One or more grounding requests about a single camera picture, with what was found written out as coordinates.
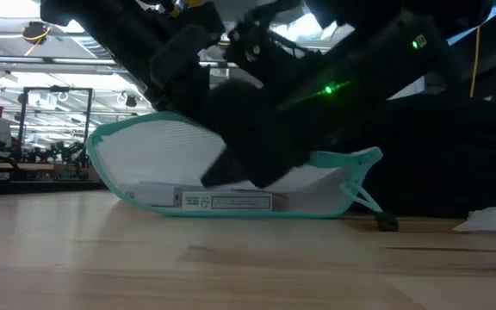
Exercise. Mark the ceiling light tube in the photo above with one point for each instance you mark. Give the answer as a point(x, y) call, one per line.
point(222, 64)

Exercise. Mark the background worktable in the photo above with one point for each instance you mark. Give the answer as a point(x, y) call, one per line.
point(15, 165)

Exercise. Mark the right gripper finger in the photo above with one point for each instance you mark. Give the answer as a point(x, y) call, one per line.
point(239, 112)
point(269, 159)

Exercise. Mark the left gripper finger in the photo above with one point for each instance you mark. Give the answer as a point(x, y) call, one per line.
point(187, 99)

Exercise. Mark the teal mesh zipper pouch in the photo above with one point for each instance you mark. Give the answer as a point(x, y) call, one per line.
point(153, 150)

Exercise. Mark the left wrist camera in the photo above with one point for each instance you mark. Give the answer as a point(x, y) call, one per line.
point(179, 56)

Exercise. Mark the yellow plastic tag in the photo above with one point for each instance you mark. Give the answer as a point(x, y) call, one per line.
point(194, 3)

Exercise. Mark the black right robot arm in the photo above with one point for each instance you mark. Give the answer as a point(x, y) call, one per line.
point(394, 56)

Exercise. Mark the black background rig frame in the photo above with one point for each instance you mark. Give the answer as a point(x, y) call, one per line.
point(23, 120)

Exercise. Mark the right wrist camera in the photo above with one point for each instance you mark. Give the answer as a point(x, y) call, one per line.
point(252, 47)

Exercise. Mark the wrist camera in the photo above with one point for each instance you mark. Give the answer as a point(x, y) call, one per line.
point(179, 56)
point(252, 47)

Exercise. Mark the black backpack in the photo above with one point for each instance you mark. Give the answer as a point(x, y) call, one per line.
point(446, 155)

